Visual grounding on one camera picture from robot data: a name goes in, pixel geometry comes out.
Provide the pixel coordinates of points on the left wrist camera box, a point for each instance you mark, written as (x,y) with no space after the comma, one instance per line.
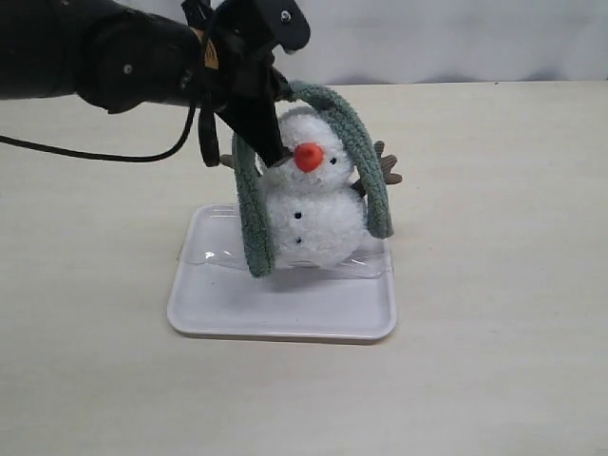
(266,24)

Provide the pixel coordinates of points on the white plastic tray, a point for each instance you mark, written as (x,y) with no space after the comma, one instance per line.
(214,302)

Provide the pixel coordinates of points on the white backdrop curtain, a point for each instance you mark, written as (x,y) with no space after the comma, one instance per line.
(441,41)

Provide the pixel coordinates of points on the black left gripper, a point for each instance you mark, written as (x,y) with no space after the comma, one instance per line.
(234,77)

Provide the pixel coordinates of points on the green fluffy scarf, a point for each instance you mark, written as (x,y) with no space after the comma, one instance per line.
(252,223)

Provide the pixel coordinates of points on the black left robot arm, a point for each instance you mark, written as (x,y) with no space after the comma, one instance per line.
(110,55)

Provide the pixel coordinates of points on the white plush snowman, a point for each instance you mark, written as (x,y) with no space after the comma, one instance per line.
(318,218)

